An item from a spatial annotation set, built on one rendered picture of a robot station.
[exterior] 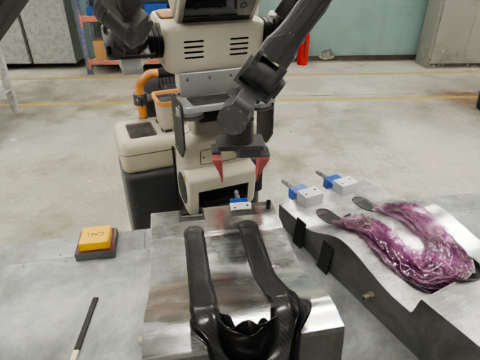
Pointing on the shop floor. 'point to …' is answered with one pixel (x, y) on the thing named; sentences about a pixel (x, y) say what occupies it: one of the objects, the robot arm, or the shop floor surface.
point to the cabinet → (450, 35)
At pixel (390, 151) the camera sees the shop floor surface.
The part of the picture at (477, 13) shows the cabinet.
